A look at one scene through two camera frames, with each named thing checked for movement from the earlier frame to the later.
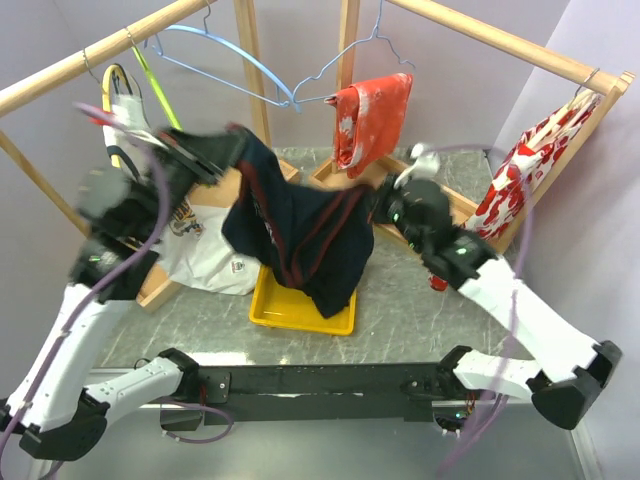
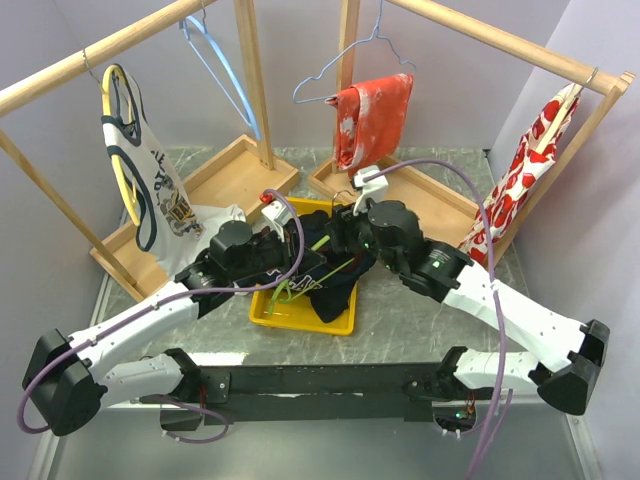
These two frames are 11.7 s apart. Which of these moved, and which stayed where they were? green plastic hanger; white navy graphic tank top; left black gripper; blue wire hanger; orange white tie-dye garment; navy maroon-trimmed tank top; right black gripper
Moved: right black gripper; green plastic hanger; navy maroon-trimmed tank top; left black gripper
Stayed: white navy graphic tank top; orange white tie-dye garment; blue wire hanger
